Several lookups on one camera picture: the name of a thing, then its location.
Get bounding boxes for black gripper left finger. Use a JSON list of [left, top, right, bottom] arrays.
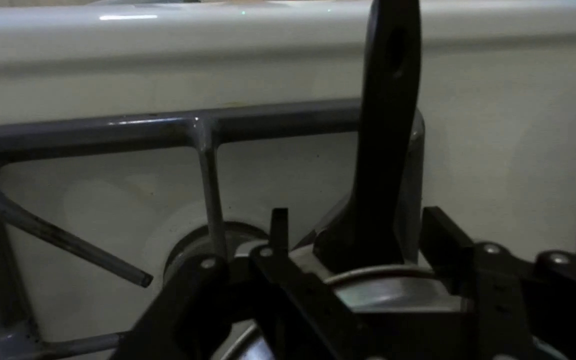
[[112, 208, 383, 360]]

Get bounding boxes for grey stove grate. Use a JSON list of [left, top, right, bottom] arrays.
[[0, 100, 358, 360]]

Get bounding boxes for white gas stove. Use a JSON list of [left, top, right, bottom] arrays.
[[0, 0, 576, 360]]

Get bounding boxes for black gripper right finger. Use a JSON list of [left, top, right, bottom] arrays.
[[421, 205, 576, 360]]

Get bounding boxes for silver pot with lid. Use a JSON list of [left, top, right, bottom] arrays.
[[215, 0, 476, 360]]

